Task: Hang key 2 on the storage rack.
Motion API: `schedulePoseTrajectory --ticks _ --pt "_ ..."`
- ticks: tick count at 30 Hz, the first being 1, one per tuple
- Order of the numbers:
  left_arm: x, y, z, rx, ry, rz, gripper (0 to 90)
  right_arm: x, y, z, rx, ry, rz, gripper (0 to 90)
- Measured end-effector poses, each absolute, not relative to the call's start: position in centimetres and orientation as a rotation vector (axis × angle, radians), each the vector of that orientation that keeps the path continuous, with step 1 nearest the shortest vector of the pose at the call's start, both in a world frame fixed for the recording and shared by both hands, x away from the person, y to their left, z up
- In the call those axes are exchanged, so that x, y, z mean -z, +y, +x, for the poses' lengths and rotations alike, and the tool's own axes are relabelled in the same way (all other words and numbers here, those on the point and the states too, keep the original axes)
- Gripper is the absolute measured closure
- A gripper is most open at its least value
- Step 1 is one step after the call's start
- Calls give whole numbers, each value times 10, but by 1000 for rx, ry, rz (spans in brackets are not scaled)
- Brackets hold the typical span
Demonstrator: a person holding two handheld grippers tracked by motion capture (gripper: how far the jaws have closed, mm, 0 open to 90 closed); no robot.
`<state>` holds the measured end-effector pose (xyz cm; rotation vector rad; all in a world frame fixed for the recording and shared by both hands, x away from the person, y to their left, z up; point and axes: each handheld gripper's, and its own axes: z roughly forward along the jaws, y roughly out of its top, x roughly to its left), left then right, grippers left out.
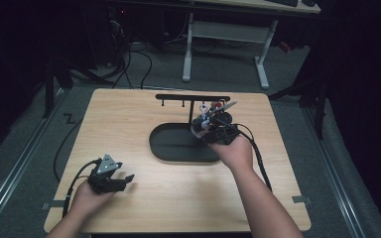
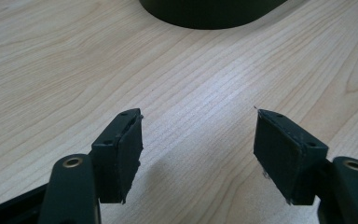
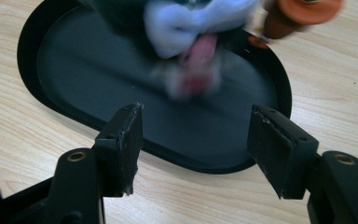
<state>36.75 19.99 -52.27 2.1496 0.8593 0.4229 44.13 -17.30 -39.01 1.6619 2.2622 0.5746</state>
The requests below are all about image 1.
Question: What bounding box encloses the grey tape piece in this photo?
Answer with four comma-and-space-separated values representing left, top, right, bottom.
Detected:
292, 195, 313, 204
41, 199, 65, 211

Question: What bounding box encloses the dark computer tower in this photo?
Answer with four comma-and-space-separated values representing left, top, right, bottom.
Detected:
107, 5, 131, 68

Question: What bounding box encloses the left hand-held gripper black cable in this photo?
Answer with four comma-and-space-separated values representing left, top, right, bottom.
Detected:
62, 158, 102, 219

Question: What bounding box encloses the person's left hand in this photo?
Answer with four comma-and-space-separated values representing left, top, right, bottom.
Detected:
69, 179, 115, 216

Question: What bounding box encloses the black metal stand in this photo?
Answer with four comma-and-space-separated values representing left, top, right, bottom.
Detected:
42, 54, 74, 119

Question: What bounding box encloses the hand-held gripper black cable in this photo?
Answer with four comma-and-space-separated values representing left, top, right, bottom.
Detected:
62, 158, 102, 219
232, 123, 274, 192

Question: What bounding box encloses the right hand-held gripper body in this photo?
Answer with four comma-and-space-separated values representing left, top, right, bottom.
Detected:
203, 99, 242, 147

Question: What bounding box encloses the white desk frame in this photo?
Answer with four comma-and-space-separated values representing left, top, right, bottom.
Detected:
182, 0, 321, 90

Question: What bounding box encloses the bundle of black cables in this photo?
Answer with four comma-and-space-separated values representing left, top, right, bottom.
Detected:
110, 41, 154, 91

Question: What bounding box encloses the person's right hand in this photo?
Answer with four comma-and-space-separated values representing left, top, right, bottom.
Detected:
207, 135, 254, 175

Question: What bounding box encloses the black key rack with tray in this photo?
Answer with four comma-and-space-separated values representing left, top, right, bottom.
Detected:
148, 93, 231, 164

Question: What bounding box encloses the black floor cable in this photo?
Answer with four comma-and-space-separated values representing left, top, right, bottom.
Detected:
53, 118, 84, 183

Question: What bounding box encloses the small red object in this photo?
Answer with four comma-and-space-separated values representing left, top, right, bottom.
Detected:
279, 41, 293, 54

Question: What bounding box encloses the metal floor rail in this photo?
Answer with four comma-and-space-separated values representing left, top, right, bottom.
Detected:
301, 105, 367, 238
0, 87, 65, 230

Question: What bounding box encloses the right hand-held gripper black cable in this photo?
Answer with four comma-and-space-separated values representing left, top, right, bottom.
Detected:
232, 123, 274, 192

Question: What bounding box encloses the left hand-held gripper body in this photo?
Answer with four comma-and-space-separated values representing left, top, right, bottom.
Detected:
87, 153, 127, 195

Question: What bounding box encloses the black tripod stand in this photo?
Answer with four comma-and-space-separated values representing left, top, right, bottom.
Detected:
267, 73, 329, 140

